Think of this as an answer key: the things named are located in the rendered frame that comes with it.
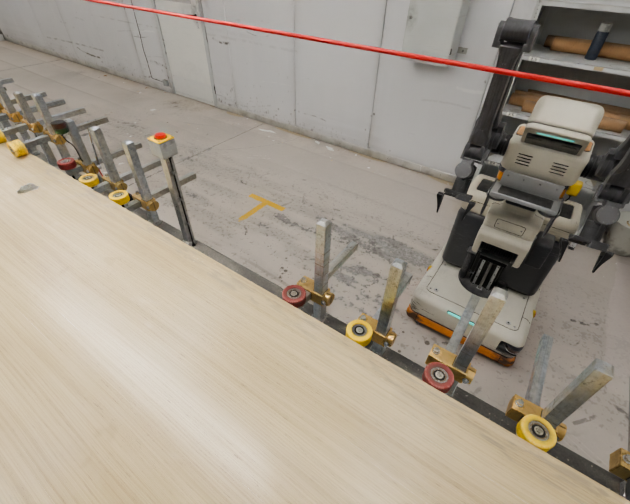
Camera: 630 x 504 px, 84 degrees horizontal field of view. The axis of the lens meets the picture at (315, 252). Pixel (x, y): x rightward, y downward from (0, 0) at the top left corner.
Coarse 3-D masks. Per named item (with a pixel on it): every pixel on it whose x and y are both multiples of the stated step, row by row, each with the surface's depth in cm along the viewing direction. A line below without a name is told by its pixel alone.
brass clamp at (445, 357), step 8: (432, 352) 106; (440, 352) 106; (448, 352) 106; (432, 360) 106; (440, 360) 104; (448, 360) 104; (456, 368) 102; (472, 368) 103; (456, 376) 103; (464, 376) 101; (472, 376) 101
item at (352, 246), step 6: (348, 246) 144; (354, 246) 144; (342, 252) 141; (348, 252) 141; (336, 258) 138; (342, 258) 138; (330, 264) 135; (336, 264) 135; (342, 264) 140; (330, 270) 133; (336, 270) 137; (330, 276) 134; (306, 294) 124; (306, 300) 124
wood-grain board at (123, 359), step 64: (0, 192) 158; (64, 192) 159; (0, 256) 127; (64, 256) 128; (128, 256) 129; (192, 256) 129; (0, 320) 106; (64, 320) 107; (128, 320) 107; (192, 320) 108; (256, 320) 108; (0, 384) 91; (64, 384) 92; (128, 384) 92; (192, 384) 92; (256, 384) 93; (320, 384) 93; (384, 384) 94; (0, 448) 80; (64, 448) 80; (128, 448) 80; (192, 448) 81; (256, 448) 81; (320, 448) 81; (384, 448) 82; (448, 448) 82; (512, 448) 82
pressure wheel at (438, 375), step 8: (432, 368) 97; (440, 368) 97; (448, 368) 97; (424, 376) 96; (432, 376) 95; (440, 376) 95; (448, 376) 95; (432, 384) 93; (440, 384) 93; (448, 384) 93
